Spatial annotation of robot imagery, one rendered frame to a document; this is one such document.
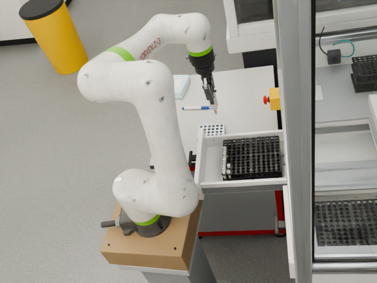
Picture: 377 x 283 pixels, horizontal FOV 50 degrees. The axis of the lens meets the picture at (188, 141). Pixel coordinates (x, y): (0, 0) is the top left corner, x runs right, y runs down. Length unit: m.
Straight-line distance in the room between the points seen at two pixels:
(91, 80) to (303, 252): 0.70
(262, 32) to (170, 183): 1.18
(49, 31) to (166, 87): 2.86
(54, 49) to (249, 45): 2.20
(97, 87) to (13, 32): 3.80
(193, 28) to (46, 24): 2.53
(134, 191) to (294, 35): 0.87
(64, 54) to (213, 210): 2.38
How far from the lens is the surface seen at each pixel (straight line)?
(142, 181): 1.32
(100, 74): 1.12
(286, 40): 0.57
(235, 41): 2.20
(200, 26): 1.42
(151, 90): 1.04
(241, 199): 2.03
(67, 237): 2.79
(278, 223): 1.39
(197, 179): 1.51
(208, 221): 2.22
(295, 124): 0.68
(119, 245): 1.53
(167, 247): 1.45
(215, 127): 1.85
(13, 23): 4.80
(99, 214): 2.78
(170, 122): 1.11
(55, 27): 3.85
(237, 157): 1.58
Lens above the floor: 2.10
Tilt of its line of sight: 46 degrees down
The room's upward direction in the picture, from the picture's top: 18 degrees counter-clockwise
